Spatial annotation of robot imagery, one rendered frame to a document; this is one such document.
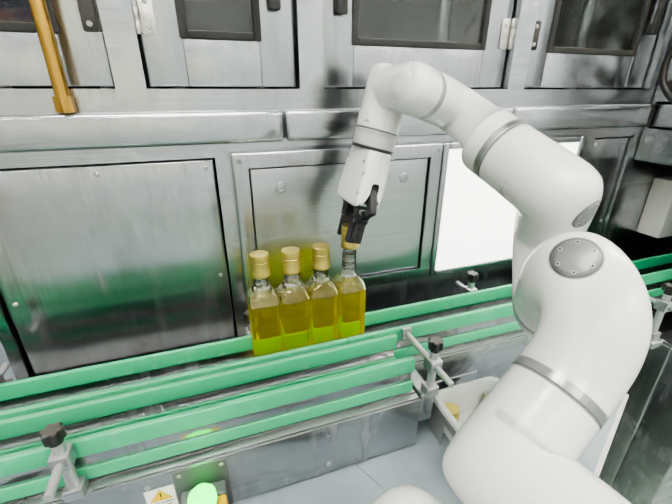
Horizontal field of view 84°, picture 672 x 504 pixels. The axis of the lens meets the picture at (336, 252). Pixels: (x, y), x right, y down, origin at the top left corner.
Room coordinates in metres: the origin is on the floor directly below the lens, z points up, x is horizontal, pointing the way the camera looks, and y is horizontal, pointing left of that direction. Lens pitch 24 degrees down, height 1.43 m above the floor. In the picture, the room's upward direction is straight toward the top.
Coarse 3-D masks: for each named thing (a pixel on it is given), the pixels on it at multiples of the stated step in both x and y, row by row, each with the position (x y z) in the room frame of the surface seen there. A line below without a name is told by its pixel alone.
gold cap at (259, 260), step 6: (252, 252) 0.61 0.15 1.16; (258, 252) 0.61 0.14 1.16; (264, 252) 0.61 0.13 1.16; (252, 258) 0.59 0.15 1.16; (258, 258) 0.59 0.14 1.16; (264, 258) 0.59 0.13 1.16; (252, 264) 0.59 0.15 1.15; (258, 264) 0.59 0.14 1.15; (264, 264) 0.59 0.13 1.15; (252, 270) 0.59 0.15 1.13; (258, 270) 0.59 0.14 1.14; (264, 270) 0.59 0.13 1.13; (252, 276) 0.59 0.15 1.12; (258, 276) 0.59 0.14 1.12; (264, 276) 0.59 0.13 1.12
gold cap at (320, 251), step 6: (312, 246) 0.64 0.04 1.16; (318, 246) 0.64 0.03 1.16; (324, 246) 0.64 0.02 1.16; (312, 252) 0.63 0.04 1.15; (318, 252) 0.63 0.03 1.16; (324, 252) 0.63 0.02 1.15; (312, 258) 0.63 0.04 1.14; (318, 258) 0.63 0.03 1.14; (324, 258) 0.63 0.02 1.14; (312, 264) 0.64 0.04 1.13; (318, 264) 0.63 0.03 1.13; (324, 264) 0.63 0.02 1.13; (318, 270) 0.63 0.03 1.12
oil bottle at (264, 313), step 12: (252, 288) 0.61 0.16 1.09; (252, 300) 0.58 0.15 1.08; (264, 300) 0.58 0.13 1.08; (276, 300) 0.59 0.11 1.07; (252, 312) 0.57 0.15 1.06; (264, 312) 0.58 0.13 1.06; (276, 312) 0.59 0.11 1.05; (252, 324) 0.57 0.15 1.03; (264, 324) 0.58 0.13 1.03; (276, 324) 0.59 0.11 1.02; (252, 336) 0.58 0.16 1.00; (264, 336) 0.58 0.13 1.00; (276, 336) 0.59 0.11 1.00; (252, 348) 0.61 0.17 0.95; (264, 348) 0.58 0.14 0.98; (276, 348) 0.59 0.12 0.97
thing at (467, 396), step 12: (468, 384) 0.63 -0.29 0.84; (480, 384) 0.63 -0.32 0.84; (492, 384) 0.64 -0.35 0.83; (444, 396) 0.60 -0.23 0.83; (456, 396) 0.61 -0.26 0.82; (468, 396) 0.62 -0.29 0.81; (480, 396) 0.63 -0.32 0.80; (444, 408) 0.56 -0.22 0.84; (468, 408) 0.62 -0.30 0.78; (456, 420) 0.53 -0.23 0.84
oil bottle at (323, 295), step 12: (312, 288) 0.62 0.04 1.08; (324, 288) 0.62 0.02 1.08; (336, 288) 0.63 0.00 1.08; (312, 300) 0.61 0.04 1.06; (324, 300) 0.62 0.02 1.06; (336, 300) 0.62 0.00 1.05; (312, 312) 0.61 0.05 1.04; (324, 312) 0.61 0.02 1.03; (336, 312) 0.62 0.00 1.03; (312, 324) 0.61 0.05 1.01; (324, 324) 0.61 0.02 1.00; (336, 324) 0.62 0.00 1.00; (312, 336) 0.61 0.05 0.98; (324, 336) 0.61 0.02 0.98; (336, 336) 0.62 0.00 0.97
